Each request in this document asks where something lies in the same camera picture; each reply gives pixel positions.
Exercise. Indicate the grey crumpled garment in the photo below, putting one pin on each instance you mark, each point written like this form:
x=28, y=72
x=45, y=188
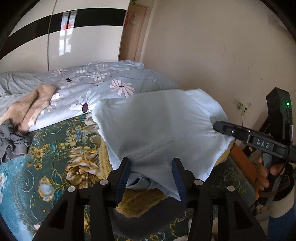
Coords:
x=13, y=143

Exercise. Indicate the white black striped wardrobe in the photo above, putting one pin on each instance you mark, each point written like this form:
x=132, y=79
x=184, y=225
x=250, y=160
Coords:
x=47, y=35

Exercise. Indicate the yellow knitted garment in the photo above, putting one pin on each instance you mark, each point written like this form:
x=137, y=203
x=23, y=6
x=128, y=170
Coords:
x=134, y=203

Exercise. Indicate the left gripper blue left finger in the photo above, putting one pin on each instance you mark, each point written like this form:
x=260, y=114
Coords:
x=124, y=173

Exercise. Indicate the teal floral blanket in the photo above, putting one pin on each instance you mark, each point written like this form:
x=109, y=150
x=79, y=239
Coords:
x=60, y=155

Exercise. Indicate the wooden door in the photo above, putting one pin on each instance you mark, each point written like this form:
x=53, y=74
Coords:
x=134, y=30

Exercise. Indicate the wall socket with plug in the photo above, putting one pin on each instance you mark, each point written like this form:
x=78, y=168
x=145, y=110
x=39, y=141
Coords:
x=243, y=108

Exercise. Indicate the beige fleece cloth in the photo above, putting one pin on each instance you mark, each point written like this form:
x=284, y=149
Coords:
x=24, y=112

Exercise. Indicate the person's right hand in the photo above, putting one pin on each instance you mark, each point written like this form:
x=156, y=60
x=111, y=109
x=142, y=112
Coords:
x=262, y=173

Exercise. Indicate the grey sweatpants leg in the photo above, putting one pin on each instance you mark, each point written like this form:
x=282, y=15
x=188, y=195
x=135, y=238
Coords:
x=156, y=218

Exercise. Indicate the light blue floral duvet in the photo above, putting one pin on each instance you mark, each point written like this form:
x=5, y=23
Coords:
x=79, y=88

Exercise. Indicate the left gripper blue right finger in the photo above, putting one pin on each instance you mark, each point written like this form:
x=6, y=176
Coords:
x=178, y=172

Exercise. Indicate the white printed t-shirt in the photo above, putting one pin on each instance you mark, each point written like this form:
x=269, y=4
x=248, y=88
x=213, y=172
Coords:
x=154, y=128

